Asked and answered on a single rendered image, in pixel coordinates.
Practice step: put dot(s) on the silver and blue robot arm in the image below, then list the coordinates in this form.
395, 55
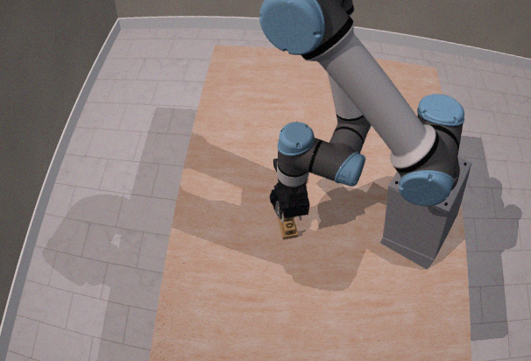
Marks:
424, 148

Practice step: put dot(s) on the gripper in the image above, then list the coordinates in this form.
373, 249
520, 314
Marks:
283, 195

